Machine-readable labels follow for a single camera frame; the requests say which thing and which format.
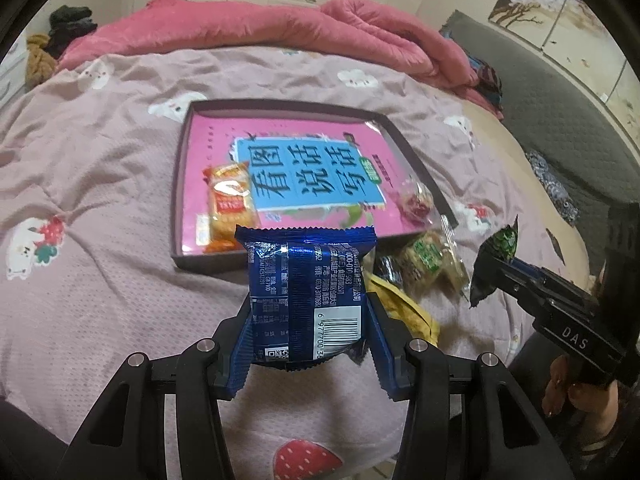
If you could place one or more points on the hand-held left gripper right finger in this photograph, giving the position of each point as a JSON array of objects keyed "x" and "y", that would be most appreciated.
[{"x": 385, "y": 360}]

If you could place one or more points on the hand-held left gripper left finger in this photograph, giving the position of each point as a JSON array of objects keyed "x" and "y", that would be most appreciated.
[{"x": 235, "y": 370}]

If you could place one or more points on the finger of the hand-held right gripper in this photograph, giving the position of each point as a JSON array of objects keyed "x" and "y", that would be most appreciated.
[
  {"x": 545, "y": 280},
  {"x": 492, "y": 272}
]

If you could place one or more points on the green and black snack packet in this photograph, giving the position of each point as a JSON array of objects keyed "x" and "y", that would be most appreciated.
[{"x": 502, "y": 242}]

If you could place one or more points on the yellow snack packet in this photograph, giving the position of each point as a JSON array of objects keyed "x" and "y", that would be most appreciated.
[{"x": 405, "y": 310}]

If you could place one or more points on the dark blue snack packet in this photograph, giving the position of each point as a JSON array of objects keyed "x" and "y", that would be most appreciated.
[{"x": 300, "y": 285}]

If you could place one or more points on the dark shallow tray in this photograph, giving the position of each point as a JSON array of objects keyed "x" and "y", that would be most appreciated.
[{"x": 210, "y": 262}]

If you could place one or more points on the person's right forearm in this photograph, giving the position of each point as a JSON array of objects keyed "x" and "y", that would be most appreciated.
[{"x": 610, "y": 445}]

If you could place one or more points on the person's right hand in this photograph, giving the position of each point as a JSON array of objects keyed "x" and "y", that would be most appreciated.
[{"x": 570, "y": 390}]

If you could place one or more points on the clear pastry packet green label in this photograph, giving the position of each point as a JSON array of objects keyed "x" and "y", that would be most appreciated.
[{"x": 430, "y": 255}]

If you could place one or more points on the dark brown candy packet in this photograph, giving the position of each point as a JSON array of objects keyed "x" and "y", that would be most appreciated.
[{"x": 395, "y": 272}]

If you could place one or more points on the blue patterned cloth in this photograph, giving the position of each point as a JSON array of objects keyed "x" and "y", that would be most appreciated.
[{"x": 552, "y": 185}]

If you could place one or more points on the red candy in clear wrapper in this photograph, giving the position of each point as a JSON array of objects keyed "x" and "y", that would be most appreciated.
[{"x": 417, "y": 202}]

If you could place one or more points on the beige mattress cover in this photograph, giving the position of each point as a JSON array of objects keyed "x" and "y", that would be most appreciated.
[{"x": 505, "y": 170}]

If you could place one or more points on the grey padded headboard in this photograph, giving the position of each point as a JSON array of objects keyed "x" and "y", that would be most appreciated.
[{"x": 575, "y": 125}]

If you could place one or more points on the orange cracker packet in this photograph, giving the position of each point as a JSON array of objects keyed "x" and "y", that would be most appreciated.
[{"x": 230, "y": 200}]

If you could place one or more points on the colourful striped cloth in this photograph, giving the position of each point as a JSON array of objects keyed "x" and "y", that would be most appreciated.
[{"x": 490, "y": 85}]

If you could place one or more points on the pink picture book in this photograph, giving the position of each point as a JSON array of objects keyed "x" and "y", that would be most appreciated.
[{"x": 310, "y": 175}]

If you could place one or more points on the printed pink bedsheet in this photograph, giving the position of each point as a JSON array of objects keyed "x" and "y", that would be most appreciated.
[{"x": 100, "y": 160}]

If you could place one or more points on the pink quilt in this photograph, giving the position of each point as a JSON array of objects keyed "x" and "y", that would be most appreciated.
[{"x": 250, "y": 25}]

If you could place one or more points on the yellow-brown cloth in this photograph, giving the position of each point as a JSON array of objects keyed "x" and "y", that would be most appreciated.
[{"x": 40, "y": 60}]

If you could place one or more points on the dark clothes pile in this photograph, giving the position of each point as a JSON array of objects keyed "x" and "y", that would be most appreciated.
[{"x": 72, "y": 25}]

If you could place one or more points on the wall painting panels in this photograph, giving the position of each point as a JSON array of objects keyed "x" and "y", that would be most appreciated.
[{"x": 550, "y": 5}]

